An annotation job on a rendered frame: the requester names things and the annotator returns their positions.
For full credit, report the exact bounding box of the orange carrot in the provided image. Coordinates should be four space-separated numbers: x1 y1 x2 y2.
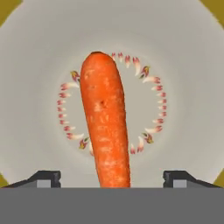
80 51 132 189

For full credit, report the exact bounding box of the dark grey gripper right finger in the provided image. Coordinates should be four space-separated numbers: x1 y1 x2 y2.
162 170 221 189

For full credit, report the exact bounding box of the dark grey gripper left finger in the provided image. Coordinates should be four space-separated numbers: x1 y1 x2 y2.
3 170 62 189

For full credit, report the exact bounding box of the white bowl with floral ring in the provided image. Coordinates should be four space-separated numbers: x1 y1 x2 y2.
0 0 224 189

